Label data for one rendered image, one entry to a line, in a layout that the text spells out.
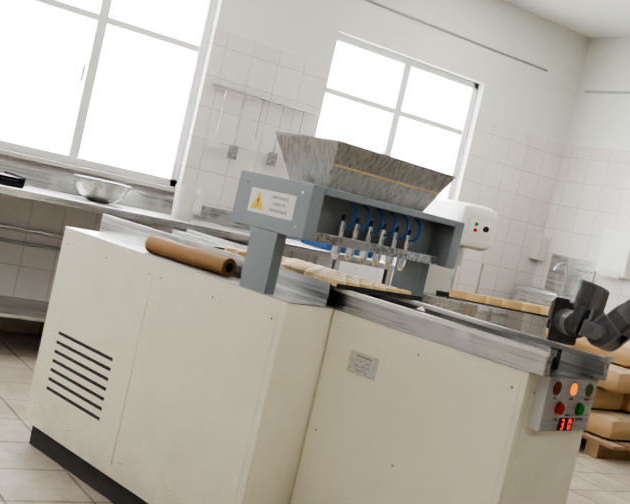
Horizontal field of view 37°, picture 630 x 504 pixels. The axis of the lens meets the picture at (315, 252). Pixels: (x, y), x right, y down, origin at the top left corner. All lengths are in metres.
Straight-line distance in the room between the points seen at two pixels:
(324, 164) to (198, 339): 0.67
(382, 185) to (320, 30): 3.73
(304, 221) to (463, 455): 0.77
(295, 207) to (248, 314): 0.35
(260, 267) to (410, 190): 0.58
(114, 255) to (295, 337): 0.91
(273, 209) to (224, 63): 3.54
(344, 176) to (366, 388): 0.63
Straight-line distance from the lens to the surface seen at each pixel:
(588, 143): 7.99
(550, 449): 2.57
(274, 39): 6.41
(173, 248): 3.18
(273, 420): 2.76
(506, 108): 7.67
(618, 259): 7.40
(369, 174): 2.88
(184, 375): 3.00
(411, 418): 2.60
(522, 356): 2.41
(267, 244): 2.76
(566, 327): 2.13
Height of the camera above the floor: 1.11
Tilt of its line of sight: 2 degrees down
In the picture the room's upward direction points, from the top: 13 degrees clockwise
